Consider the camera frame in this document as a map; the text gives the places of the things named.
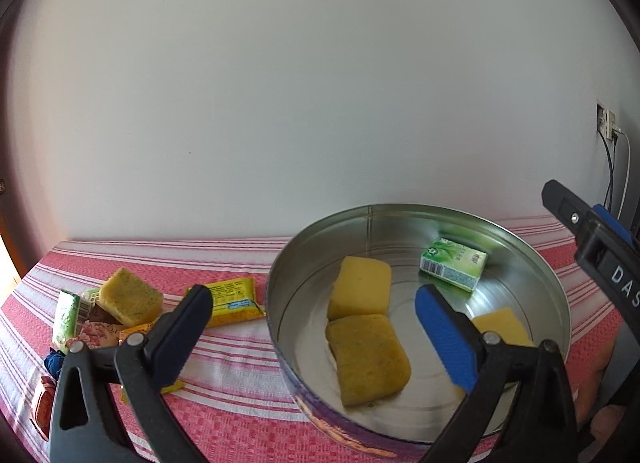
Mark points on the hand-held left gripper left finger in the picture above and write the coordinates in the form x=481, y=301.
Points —
x=186, y=332

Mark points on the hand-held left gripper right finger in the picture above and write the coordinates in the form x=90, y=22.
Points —
x=445, y=338

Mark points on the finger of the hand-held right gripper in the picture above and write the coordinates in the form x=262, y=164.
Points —
x=610, y=223
x=567, y=208

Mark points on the yellow snack packet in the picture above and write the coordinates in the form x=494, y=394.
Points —
x=235, y=300

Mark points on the speckled yellow sponge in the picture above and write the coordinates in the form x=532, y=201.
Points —
x=370, y=358
x=130, y=295

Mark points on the round metal tin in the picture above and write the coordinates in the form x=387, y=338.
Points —
x=435, y=418

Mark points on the small green packet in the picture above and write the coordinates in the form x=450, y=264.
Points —
x=91, y=297

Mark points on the green tissue packet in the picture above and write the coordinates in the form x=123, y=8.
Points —
x=450, y=260
x=67, y=315

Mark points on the red snack packet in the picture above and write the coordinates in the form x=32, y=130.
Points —
x=42, y=400

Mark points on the orange snack packet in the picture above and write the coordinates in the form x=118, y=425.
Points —
x=135, y=329

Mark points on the plain yellow sponge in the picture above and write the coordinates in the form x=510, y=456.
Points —
x=360, y=288
x=502, y=325

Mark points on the red striped tablecloth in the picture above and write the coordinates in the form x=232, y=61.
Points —
x=225, y=378

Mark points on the pink floral packet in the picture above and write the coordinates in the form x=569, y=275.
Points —
x=100, y=332

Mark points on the brown snack packet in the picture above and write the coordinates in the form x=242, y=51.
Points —
x=100, y=314

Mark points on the orange printed cloth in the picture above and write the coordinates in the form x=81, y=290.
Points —
x=595, y=378

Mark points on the small blue cloth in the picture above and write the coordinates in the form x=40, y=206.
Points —
x=52, y=363

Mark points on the wall socket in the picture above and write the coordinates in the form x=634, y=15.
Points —
x=606, y=118

